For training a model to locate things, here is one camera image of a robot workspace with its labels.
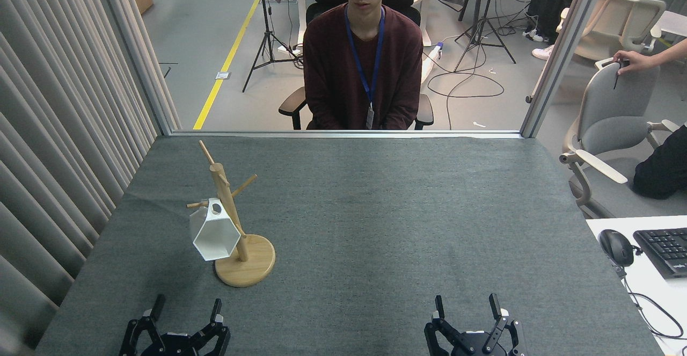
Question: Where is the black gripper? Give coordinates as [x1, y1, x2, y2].
[424, 293, 525, 356]
[119, 294, 230, 356]

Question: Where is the white hexagonal cup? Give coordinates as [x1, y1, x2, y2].
[189, 198, 241, 261]

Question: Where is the wooden cup rack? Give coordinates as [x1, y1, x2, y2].
[187, 140, 276, 287]

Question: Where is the person's hand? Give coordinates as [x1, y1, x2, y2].
[613, 51, 658, 75]

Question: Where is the grey table cloth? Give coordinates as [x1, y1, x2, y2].
[35, 135, 666, 356]

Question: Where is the black computer mouse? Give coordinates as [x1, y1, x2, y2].
[598, 229, 635, 267]

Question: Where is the white side desk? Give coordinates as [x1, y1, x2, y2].
[586, 215, 687, 356]

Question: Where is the black keyboard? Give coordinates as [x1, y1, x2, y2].
[633, 228, 687, 280]

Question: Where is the beige pleated curtain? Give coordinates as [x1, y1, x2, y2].
[0, 0, 183, 356]

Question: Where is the black office chair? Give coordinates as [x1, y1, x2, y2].
[278, 0, 434, 130]

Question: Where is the person's leg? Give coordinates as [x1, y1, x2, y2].
[633, 125, 687, 200]

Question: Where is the yellow floor tape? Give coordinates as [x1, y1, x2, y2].
[193, 0, 275, 130]

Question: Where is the grey office chair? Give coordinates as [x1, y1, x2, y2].
[559, 58, 681, 220]

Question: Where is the seated person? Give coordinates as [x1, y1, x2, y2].
[302, 0, 425, 130]

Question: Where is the black tripod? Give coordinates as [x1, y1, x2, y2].
[242, 0, 304, 93]
[454, 0, 517, 73]

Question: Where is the beige office chair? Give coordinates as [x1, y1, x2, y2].
[557, 0, 667, 64]

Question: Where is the black desk cable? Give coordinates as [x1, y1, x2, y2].
[606, 254, 685, 340]

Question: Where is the silver frame rail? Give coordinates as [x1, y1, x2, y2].
[171, 129, 522, 140]

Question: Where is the black floor cable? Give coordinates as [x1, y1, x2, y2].
[428, 50, 505, 130]

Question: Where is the silver frame post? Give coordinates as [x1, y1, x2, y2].
[92, 0, 183, 135]
[520, 0, 612, 139]

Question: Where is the blue lanyard with badge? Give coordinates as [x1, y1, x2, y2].
[344, 4, 385, 130]

